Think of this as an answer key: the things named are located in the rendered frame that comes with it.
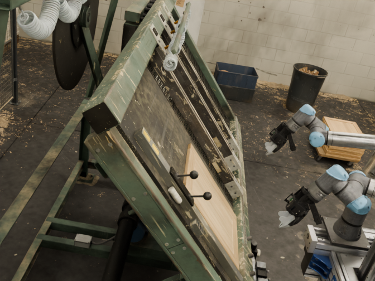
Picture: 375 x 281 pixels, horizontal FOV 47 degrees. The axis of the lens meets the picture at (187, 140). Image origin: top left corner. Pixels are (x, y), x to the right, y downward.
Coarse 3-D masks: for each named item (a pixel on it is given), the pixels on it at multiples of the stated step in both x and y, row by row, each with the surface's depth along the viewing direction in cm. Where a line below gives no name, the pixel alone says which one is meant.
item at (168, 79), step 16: (160, 48) 232; (160, 64) 236; (176, 80) 244; (176, 96) 245; (192, 112) 249; (192, 128) 254; (208, 144) 258; (224, 160) 268; (224, 176) 268; (240, 192) 273
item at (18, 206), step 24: (72, 120) 347; (48, 168) 286; (96, 168) 413; (24, 192) 261; (48, 216) 335; (120, 216) 271; (0, 240) 225; (120, 240) 251; (144, 240) 316; (24, 264) 290; (120, 264) 237
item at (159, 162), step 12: (144, 144) 177; (156, 156) 179; (156, 168) 182; (168, 168) 184; (168, 180) 185; (180, 192) 187; (180, 204) 190; (192, 216) 193; (204, 228) 196; (204, 240) 200; (216, 240) 202; (216, 252) 202; (228, 264) 206; (240, 276) 212
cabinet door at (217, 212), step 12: (192, 156) 230; (192, 168) 221; (204, 168) 241; (192, 180) 213; (204, 180) 233; (192, 192) 206; (204, 192) 224; (216, 192) 243; (204, 204) 216; (216, 204) 234; (228, 204) 255; (204, 216) 208; (216, 216) 225; (228, 216) 246; (216, 228) 216; (228, 228) 236; (228, 240) 227; (228, 252) 218
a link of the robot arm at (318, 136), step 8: (312, 128) 225; (320, 128) 224; (312, 136) 218; (320, 136) 217; (328, 136) 218; (336, 136) 217; (344, 136) 216; (352, 136) 215; (360, 136) 215; (368, 136) 214; (312, 144) 219; (320, 144) 218; (328, 144) 220; (336, 144) 218; (344, 144) 217; (352, 144) 215; (360, 144) 214; (368, 144) 213
